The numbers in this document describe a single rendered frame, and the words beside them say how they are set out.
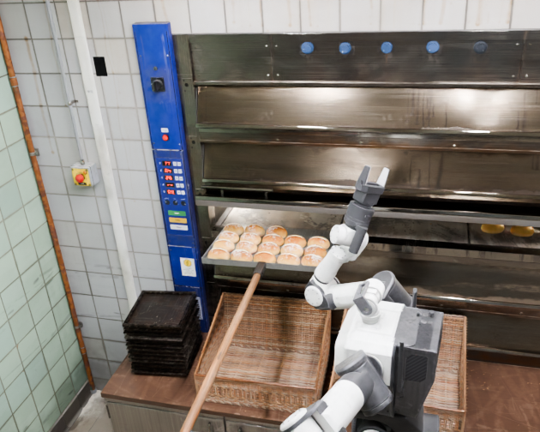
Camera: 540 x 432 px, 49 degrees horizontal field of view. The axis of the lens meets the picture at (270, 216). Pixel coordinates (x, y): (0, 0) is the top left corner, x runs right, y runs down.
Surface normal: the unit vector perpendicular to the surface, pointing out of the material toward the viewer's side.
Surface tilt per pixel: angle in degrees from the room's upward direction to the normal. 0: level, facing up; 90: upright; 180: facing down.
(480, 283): 71
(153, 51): 90
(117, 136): 90
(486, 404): 0
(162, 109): 90
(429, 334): 0
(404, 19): 90
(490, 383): 0
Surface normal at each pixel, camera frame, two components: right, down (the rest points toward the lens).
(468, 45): -0.26, 0.45
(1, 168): 0.96, 0.07
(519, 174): -0.25, 0.12
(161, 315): -0.06, -0.89
